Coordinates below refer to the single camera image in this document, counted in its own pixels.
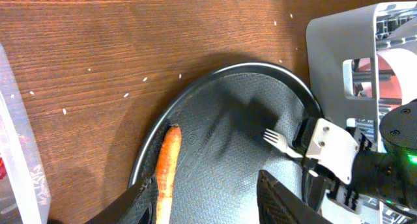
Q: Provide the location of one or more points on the round black serving tray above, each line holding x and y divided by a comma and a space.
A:
222, 117

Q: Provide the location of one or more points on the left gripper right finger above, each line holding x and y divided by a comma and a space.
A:
278, 205

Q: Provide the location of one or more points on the white plastic fork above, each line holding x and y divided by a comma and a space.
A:
279, 141

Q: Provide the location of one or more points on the red candy wrapper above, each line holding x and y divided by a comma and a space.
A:
3, 170

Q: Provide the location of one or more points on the clear plastic waste bin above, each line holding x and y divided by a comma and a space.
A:
25, 195

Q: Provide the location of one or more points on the grey dishwasher rack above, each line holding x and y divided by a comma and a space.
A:
352, 35

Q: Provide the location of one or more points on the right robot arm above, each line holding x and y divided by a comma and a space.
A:
389, 176

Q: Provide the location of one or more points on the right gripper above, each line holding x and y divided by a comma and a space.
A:
328, 153

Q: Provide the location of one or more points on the pink bowl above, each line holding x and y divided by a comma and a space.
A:
392, 73

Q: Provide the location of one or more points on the orange carrot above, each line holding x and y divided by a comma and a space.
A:
165, 172

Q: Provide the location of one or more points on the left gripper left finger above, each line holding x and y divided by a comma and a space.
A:
137, 205

